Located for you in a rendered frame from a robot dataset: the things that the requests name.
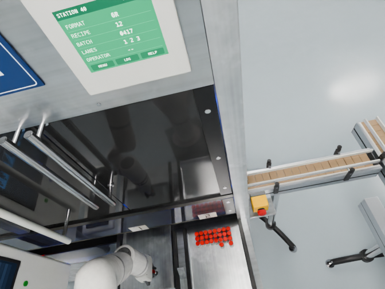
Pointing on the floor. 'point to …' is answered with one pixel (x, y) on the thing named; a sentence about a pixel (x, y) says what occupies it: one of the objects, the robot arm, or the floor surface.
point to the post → (228, 92)
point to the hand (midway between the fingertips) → (152, 271)
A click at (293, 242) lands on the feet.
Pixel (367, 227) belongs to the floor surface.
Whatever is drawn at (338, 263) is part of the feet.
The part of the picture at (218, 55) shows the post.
